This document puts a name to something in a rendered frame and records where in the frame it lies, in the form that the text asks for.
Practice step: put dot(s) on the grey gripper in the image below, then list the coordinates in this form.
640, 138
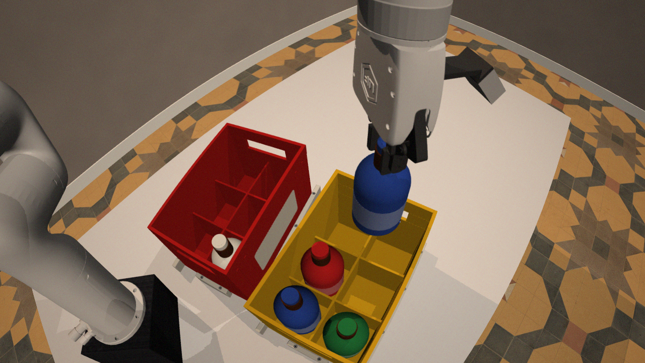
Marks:
399, 84

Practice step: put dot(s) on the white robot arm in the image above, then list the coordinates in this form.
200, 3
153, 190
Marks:
33, 179

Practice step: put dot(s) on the green bottle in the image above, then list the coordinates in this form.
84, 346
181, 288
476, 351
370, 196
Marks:
345, 334

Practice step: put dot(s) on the blue bottle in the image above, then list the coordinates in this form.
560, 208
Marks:
378, 200
297, 308

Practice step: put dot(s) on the white bottle with grey label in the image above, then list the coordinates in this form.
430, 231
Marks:
223, 249

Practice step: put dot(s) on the red crate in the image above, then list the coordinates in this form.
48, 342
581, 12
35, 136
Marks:
241, 192

